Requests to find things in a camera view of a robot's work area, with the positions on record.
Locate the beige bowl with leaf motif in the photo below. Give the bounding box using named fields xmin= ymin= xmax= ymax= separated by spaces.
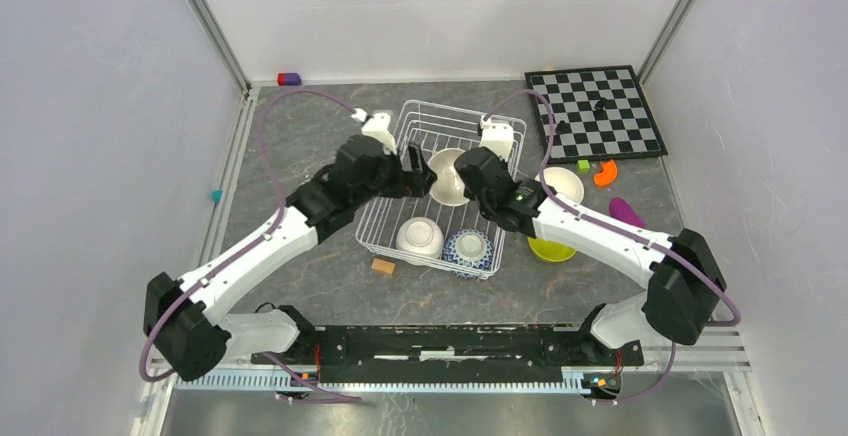
xmin=428 ymin=148 xmax=469 ymax=207

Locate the plain white bowl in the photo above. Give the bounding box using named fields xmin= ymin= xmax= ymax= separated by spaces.
xmin=396 ymin=217 xmax=445 ymax=266

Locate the blue patterned bowl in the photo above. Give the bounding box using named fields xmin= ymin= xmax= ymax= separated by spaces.
xmin=442 ymin=229 xmax=494 ymax=280

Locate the white bowl outside rack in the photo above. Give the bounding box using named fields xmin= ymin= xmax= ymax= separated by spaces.
xmin=534 ymin=167 xmax=585 ymax=204

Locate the yellow-green bowl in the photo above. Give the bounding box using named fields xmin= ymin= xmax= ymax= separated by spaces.
xmin=527 ymin=237 xmax=577 ymax=263

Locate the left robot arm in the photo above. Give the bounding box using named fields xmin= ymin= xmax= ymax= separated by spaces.
xmin=139 ymin=135 xmax=436 ymax=382

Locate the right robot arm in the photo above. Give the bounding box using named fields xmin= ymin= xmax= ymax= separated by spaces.
xmin=454 ymin=148 xmax=726 ymax=364

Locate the black chess piece lower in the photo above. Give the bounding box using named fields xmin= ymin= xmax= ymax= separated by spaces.
xmin=555 ymin=121 xmax=570 ymax=134

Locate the black chess piece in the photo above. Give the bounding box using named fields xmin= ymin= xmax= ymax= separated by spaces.
xmin=555 ymin=121 xmax=570 ymax=134
xmin=593 ymin=98 xmax=609 ymax=112

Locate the small wooden block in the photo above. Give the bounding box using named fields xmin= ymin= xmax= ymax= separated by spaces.
xmin=371 ymin=258 xmax=396 ymax=276

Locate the red and purple block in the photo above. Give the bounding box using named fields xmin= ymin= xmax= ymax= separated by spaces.
xmin=276 ymin=72 xmax=302 ymax=87

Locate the orange curved toy piece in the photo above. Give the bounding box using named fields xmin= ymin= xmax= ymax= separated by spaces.
xmin=593 ymin=160 xmax=618 ymax=188

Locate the black and white chessboard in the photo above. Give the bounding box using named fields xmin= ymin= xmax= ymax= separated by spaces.
xmin=524 ymin=65 xmax=667 ymax=164

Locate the black chess piece upper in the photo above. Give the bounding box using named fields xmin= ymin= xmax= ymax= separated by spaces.
xmin=593 ymin=98 xmax=609 ymax=112

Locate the purple plastic scoop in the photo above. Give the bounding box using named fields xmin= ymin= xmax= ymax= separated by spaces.
xmin=608 ymin=197 xmax=645 ymax=228

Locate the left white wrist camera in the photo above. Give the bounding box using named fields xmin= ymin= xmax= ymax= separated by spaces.
xmin=351 ymin=108 xmax=398 ymax=155

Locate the white wire dish rack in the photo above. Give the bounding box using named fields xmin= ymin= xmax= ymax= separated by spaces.
xmin=355 ymin=100 xmax=505 ymax=280

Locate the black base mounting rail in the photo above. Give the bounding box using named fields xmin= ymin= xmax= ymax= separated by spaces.
xmin=277 ymin=324 xmax=645 ymax=383

